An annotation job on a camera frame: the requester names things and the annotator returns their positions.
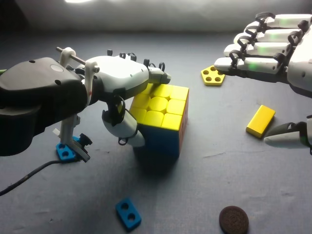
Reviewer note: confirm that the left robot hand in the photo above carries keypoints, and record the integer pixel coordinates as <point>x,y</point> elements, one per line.
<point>122,70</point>

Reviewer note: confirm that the colourful puzzle cube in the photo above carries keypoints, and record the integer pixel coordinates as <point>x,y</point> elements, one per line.
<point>158,107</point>

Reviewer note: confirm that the blue two-hole rectangular block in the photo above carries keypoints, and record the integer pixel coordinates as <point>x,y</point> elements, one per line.
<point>122,219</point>

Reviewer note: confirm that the blue pentagon block with holes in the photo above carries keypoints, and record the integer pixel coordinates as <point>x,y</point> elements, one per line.
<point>59,158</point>

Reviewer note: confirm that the grey table cloth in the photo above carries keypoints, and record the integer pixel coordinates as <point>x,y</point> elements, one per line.
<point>207,170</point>

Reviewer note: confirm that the yellow rectangular block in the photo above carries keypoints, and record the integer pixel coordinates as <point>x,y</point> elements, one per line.
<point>260,119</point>

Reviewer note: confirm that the white backdrop sheet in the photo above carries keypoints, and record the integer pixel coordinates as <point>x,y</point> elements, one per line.
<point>156,14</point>

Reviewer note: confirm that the yellow pentagon block with holes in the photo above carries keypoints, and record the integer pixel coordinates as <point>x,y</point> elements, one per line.
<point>211,74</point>

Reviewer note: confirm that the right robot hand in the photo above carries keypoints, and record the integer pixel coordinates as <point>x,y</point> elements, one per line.
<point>299,65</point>

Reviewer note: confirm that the dark chocolate sandwich cookie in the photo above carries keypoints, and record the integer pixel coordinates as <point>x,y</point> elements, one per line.
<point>234,219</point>

